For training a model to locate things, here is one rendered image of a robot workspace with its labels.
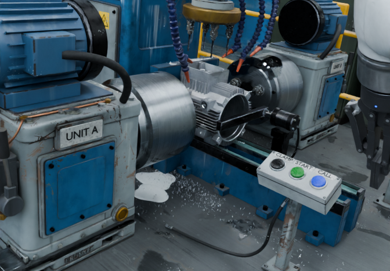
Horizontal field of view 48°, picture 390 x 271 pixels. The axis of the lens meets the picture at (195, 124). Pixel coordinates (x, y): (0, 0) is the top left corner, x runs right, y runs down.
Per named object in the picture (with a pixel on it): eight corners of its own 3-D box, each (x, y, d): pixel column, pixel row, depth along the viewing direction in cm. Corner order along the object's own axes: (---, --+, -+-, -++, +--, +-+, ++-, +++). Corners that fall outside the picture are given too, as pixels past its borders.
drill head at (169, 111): (40, 166, 117) (38, 75, 108) (143, 136, 144) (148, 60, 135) (98, 206, 102) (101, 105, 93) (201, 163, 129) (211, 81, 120)
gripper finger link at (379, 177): (383, 151, 77) (387, 152, 77) (380, 177, 82) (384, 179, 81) (375, 162, 76) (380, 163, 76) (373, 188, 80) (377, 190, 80)
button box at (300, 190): (257, 184, 102) (255, 168, 99) (274, 164, 106) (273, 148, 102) (325, 216, 92) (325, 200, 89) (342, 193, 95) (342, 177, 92)
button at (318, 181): (308, 187, 93) (308, 181, 92) (316, 178, 95) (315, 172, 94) (321, 193, 92) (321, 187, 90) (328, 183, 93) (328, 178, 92)
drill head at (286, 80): (203, 118, 165) (210, 51, 156) (263, 99, 195) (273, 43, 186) (258, 140, 150) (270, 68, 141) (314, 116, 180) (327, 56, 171)
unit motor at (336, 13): (261, 97, 187) (278, -6, 172) (299, 86, 211) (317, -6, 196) (316, 115, 172) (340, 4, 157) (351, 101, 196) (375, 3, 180)
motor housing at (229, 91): (165, 132, 147) (170, 76, 141) (202, 120, 161) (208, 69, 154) (211, 152, 136) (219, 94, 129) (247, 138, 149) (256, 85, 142)
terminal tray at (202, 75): (178, 86, 145) (180, 64, 142) (199, 81, 153) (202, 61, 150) (206, 96, 138) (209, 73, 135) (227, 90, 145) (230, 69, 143)
